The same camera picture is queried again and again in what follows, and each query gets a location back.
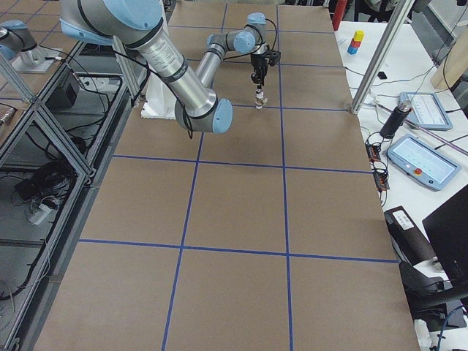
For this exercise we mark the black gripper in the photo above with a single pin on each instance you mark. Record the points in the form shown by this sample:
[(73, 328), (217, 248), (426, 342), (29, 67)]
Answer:
[(258, 65)]

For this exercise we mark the white PPR valve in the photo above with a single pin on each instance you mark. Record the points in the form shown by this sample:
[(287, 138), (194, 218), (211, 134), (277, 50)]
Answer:
[(260, 99)]

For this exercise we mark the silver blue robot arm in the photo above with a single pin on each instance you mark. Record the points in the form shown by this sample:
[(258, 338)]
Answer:
[(139, 25)]

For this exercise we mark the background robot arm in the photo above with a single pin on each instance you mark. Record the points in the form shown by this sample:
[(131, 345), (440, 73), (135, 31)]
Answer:
[(20, 47)]

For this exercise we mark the blue toy block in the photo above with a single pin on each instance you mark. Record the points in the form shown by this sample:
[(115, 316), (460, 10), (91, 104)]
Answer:
[(351, 50)]

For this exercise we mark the red toy block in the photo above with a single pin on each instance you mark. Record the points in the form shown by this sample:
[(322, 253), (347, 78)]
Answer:
[(355, 43)]

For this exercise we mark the yellow toy block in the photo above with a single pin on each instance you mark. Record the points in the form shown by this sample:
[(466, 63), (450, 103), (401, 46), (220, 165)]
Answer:
[(358, 36)]

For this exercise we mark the red cylinder tube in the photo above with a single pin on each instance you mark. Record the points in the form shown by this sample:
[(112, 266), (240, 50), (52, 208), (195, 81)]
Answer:
[(338, 14)]

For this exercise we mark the small black box device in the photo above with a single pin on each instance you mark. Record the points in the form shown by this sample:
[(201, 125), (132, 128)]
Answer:
[(381, 75)]

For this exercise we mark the black water bottle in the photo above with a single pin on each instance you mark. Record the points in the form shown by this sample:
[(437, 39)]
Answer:
[(396, 119)]

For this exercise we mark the orange circuit board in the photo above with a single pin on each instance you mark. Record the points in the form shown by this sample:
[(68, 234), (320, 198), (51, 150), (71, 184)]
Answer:
[(378, 167)]

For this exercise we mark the brown paper table mat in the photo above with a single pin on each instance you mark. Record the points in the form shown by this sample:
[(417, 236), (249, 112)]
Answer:
[(267, 237)]

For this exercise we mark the blue teach pendant far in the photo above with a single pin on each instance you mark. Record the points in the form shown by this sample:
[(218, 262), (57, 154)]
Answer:
[(427, 111)]

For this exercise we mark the blue teach pendant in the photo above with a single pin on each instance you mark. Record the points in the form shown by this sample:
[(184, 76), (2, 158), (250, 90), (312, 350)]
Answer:
[(427, 111), (423, 163)]

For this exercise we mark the blue teach pendant near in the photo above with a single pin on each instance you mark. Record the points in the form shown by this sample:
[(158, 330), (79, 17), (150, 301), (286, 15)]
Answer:
[(423, 163)]

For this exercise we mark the black monitor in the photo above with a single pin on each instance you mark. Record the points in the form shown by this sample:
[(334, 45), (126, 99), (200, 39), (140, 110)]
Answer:
[(446, 228)]

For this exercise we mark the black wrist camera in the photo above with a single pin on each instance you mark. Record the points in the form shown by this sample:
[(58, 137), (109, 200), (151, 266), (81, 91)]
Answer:
[(273, 57)]

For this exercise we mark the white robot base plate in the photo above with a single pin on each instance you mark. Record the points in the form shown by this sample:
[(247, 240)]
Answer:
[(159, 101)]

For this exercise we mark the aluminium frame post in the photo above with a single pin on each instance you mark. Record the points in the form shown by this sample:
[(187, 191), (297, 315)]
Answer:
[(388, 37)]

